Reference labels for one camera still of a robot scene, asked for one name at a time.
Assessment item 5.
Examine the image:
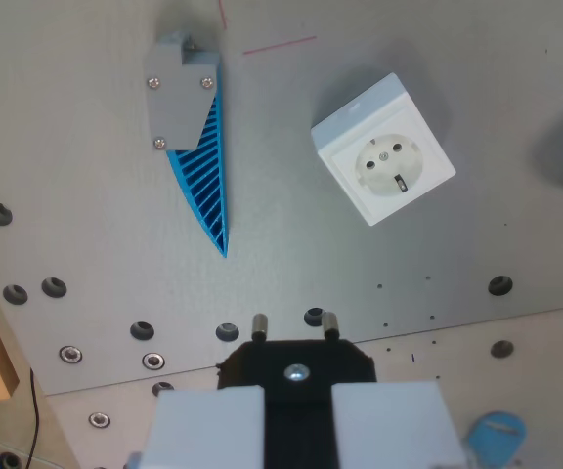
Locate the white wall socket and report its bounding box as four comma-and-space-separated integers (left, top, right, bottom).
310, 72, 457, 228

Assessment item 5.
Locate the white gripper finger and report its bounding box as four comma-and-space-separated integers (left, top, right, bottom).
331, 380, 469, 469
140, 385, 267, 469

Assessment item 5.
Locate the blue ribbed wedge part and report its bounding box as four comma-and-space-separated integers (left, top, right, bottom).
165, 53, 230, 259

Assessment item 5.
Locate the blue round plastic part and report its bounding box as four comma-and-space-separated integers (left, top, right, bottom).
466, 410, 527, 468

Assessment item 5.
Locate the grey 3D-printed bracket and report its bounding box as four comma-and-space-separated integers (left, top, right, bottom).
145, 29, 223, 151

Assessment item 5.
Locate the grey metal mounting plate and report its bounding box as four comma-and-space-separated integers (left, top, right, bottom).
0, 0, 563, 398

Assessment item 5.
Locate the black plug with metal pins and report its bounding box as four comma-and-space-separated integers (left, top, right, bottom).
216, 312, 378, 469

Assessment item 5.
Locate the thin black cable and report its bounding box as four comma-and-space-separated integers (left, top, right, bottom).
25, 368, 41, 469

